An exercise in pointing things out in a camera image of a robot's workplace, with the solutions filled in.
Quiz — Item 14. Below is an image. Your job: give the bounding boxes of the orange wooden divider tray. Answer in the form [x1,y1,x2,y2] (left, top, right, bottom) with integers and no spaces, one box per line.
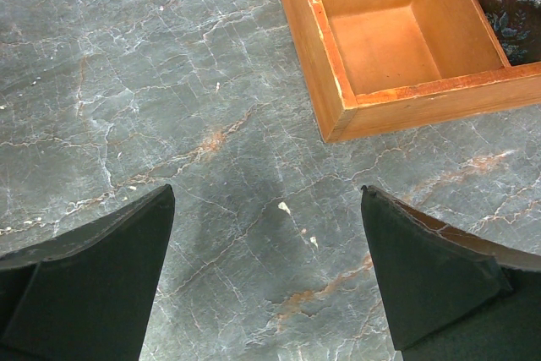
[281,0,540,142]

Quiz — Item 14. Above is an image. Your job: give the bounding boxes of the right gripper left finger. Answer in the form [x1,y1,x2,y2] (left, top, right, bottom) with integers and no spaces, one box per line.
[1,184,175,360]

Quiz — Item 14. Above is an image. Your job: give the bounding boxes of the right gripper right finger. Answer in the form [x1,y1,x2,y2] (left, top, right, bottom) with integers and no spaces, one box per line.
[361,186,540,360]

